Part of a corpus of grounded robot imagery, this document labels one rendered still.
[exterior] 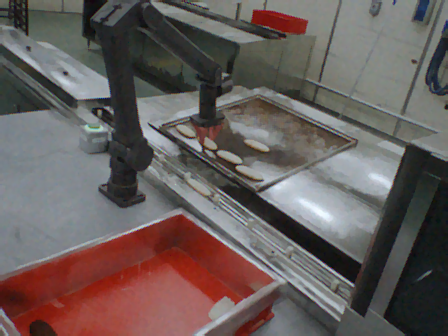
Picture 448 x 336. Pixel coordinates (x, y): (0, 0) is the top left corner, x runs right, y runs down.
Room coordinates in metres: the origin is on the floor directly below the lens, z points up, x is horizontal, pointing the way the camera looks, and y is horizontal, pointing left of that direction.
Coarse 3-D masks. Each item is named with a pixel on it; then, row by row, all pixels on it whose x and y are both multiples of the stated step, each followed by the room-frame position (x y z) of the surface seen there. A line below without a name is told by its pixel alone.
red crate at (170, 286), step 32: (160, 256) 0.87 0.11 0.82; (96, 288) 0.72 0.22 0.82; (128, 288) 0.74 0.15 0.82; (160, 288) 0.76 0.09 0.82; (192, 288) 0.78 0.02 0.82; (224, 288) 0.80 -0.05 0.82; (32, 320) 0.61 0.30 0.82; (64, 320) 0.62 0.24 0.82; (96, 320) 0.64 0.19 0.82; (128, 320) 0.65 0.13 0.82; (160, 320) 0.67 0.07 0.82; (192, 320) 0.69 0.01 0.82; (256, 320) 0.70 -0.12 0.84
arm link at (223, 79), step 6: (216, 72) 1.35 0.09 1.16; (198, 78) 1.40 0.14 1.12; (216, 78) 1.36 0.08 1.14; (222, 78) 1.42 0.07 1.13; (228, 78) 1.45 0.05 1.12; (210, 84) 1.37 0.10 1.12; (216, 84) 1.36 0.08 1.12; (222, 84) 1.43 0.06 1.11; (228, 84) 1.45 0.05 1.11; (222, 90) 1.42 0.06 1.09; (228, 90) 1.45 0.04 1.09
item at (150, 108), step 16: (160, 96) 2.08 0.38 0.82; (176, 96) 2.13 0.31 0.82; (192, 96) 2.18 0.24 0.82; (224, 96) 2.29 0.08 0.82; (96, 112) 1.71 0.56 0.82; (112, 112) 1.75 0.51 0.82; (144, 112) 1.82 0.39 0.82; (160, 112) 1.86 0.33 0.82; (176, 112) 1.90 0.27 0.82; (144, 128) 1.64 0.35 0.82; (160, 144) 1.52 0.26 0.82; (192, 160) 1.44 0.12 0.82; (208, 176) 1.34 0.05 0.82; (224, 192) 1.25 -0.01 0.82; (240, 192) 1.27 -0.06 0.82; (256, 208) 1.19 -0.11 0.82; (272, 224) 1.11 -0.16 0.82; (288, 224) 1.13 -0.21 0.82; (304, 240) 1.06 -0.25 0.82; (320, 256) 1.00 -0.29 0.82; (336, 256) 1.02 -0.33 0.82; (352, 272) 0.96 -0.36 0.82
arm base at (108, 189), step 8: (112, 176) 1.09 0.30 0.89; (120, 176) 1.08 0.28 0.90; (128, 176) 1.09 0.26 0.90; (104, 184) 1.13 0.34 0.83; (112, 184) 1.08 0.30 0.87; (120, 184) 1.08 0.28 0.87; (128, 184) 1.09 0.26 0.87; (136, 184) 1.11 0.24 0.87; (104, 192) 1.09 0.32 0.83; (112, 192) 1.08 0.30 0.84; (120, 192) 1.07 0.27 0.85; (128, 192) 1.08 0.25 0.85; (136, 192) 1.11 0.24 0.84; (112, 200) 1.07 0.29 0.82; (120, 200) 1.06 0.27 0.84; (128, 200) 1.07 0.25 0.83; (136, 200) 1.08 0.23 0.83; (144, 200) 1.10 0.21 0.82
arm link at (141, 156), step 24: (120, 0) 1.08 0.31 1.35; (144, 0) 1.08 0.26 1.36; (96, 24) 1.03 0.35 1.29; (120, 24) 1.02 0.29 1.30; (120, 48) 1.04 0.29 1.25; (120, 72) 1.05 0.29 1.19; (120, 96) 1.06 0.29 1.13; (120, 120) 1.08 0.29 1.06; (144, 144) 1.10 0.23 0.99; (144, 168) 1.11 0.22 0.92
